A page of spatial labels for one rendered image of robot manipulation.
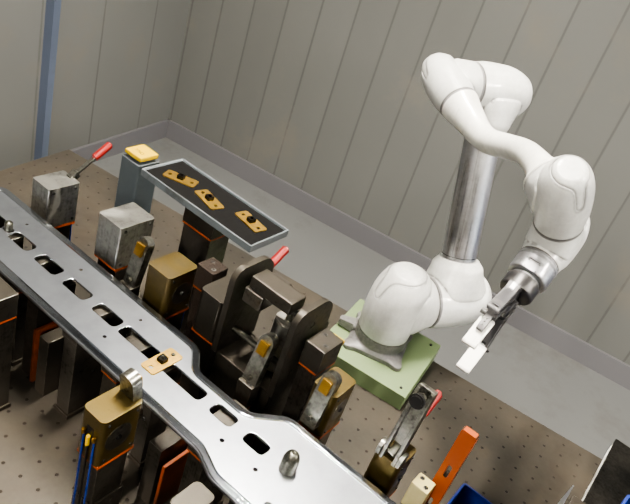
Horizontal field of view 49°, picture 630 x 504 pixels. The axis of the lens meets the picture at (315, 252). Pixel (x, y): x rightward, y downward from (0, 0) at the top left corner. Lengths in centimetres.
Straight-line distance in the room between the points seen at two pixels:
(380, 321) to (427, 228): 198
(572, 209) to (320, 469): 68
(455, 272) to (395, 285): 20
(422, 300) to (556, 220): 61
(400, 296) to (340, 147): 215
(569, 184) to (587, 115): 216
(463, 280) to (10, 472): 124
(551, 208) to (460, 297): 68
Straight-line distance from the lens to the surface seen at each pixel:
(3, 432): 170
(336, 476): 135
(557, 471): 211
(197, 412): 137
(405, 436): 132
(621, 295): 378
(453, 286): 201
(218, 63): 427
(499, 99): 192
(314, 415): 142
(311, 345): 140
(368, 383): 198
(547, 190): 139
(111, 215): 165
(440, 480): 134
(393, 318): 193
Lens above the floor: 199
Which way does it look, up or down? 31 degrees down
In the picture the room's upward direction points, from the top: 19 degrees clockwise
